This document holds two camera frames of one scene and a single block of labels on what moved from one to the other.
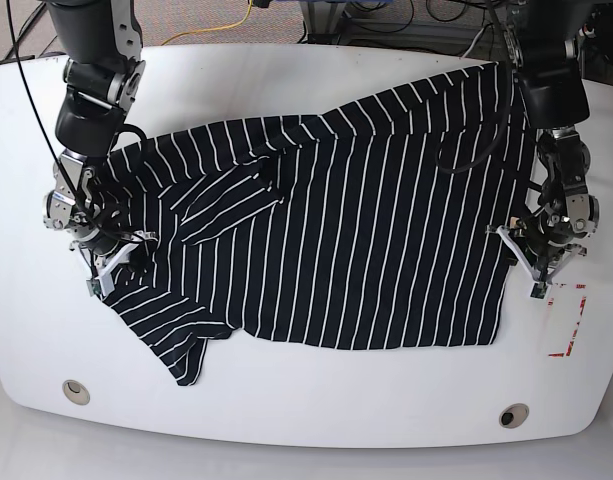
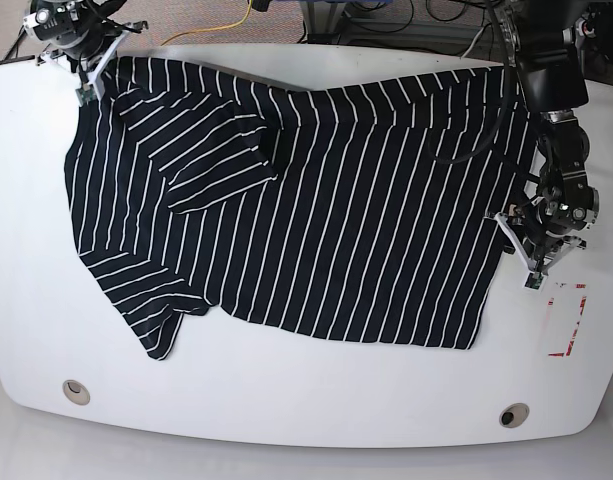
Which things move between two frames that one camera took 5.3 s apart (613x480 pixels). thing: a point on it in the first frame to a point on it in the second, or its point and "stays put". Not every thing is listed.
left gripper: [105, 253] to [91, 58]
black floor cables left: [7, 59] stays put
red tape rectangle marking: [570, 344] stays put
